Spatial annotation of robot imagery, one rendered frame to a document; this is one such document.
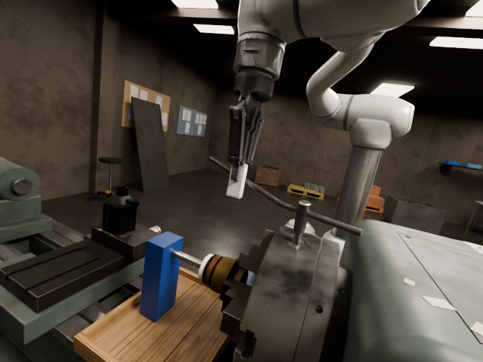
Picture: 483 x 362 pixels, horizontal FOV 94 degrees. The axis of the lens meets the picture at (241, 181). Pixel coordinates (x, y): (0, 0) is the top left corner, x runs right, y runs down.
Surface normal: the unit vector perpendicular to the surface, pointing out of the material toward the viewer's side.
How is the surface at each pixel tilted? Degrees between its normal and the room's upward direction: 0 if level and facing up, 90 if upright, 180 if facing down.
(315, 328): 58
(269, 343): 77
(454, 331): 0
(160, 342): 0
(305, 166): 90
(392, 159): 90
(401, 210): 90
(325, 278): 31
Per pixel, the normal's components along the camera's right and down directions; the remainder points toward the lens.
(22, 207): 0.90, 0.23
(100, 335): 0.17, -0.97
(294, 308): -0.22, -0.47
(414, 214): -0.32, 0.13
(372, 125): -0.54, 0.27
